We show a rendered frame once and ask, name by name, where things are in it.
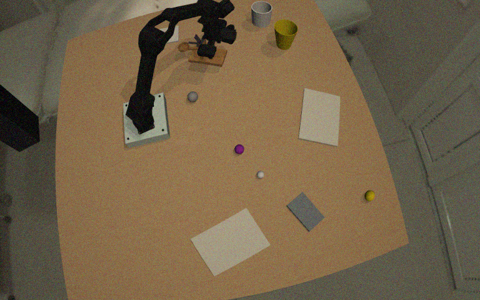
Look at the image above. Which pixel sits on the yellow-green ball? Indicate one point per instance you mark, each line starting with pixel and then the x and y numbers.
pixel 369 195

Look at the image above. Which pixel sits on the purple ball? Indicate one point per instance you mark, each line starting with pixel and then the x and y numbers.
pixel 239 149

